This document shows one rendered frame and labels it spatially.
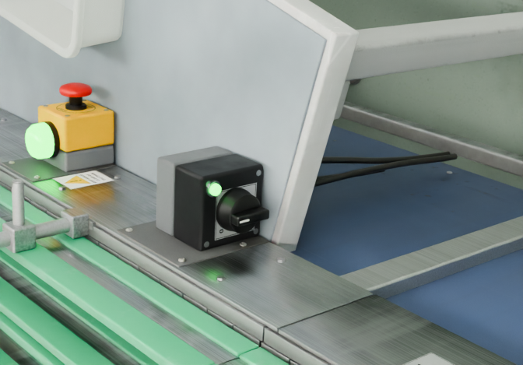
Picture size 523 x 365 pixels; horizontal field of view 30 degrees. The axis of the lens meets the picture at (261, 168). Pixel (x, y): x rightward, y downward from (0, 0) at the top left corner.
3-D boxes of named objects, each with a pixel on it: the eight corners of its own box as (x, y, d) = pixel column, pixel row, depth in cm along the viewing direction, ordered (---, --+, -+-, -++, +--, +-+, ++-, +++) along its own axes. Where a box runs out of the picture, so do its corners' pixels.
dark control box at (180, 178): (217, 212, 108) (154, 228, 103) (219, 144, 106) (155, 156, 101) (265, 236, 102) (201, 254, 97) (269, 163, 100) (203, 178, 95)
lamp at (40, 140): (42, 152, 122) (20, 156, 120) (41, 117, 121) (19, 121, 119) (60, 161, 119) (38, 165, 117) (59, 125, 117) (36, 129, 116)
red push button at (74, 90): (53, 109, 121) (53, 82, 120) (82, 105, 124) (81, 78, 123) (69, 117, 118) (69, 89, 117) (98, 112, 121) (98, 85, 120)
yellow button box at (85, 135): (89, 149, 128) (37, 159, 123) (89, 94, 126) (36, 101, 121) (117, 163, 123) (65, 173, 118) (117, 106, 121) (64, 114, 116)
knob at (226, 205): (249, 224, 101) (270, 235, 98) (214, 233, 98) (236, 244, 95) (250, 183, 99) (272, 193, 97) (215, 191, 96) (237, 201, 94)
